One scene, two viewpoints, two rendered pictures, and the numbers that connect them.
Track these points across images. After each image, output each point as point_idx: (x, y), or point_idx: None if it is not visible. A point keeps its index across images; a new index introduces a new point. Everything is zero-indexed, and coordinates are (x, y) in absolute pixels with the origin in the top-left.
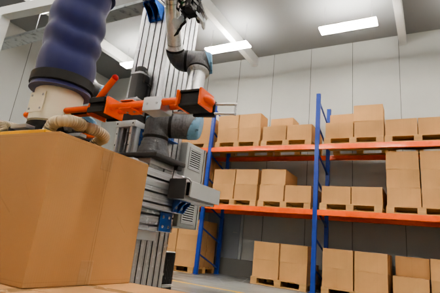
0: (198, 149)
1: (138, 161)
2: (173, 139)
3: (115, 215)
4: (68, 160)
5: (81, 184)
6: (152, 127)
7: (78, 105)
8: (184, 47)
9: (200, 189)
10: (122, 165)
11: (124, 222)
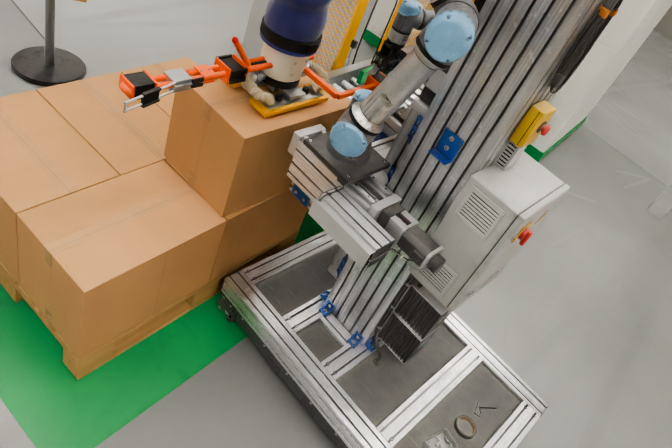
0: (497, 202)
1: (233, 128)
2: (459, 157)
3: (212, 159)
4: (182, 97)
5: (189, 118)
6: None
7: (273, 57)
8: None
9: (326, 219)
10: (218, 123)
11: (218, 169)
